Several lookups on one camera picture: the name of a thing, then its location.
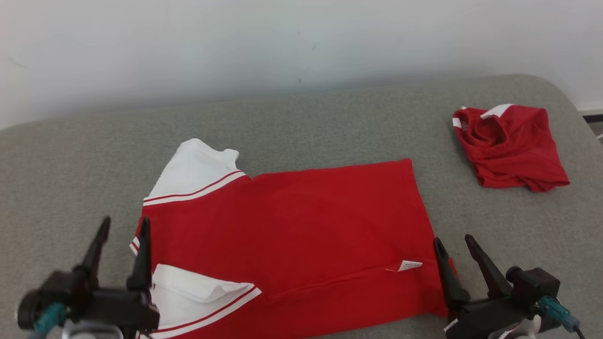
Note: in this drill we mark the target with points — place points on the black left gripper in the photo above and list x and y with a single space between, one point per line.
113 306

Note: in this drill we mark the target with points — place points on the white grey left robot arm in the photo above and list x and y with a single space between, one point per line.
94 332

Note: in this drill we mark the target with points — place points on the grey fabric sofa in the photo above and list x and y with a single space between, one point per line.
330 127

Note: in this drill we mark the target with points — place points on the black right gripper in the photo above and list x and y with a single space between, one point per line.
485 318

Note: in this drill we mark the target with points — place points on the red Bulls 23 shorts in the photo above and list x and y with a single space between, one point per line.
513 150

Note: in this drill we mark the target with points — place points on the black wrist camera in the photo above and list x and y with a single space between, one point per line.
537 282
28 310

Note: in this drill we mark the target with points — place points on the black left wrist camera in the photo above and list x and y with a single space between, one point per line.
28 310

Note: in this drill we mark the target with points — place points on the red shirt with white sleeves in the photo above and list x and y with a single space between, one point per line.
306 226

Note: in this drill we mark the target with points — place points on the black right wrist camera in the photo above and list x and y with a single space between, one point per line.
537 282

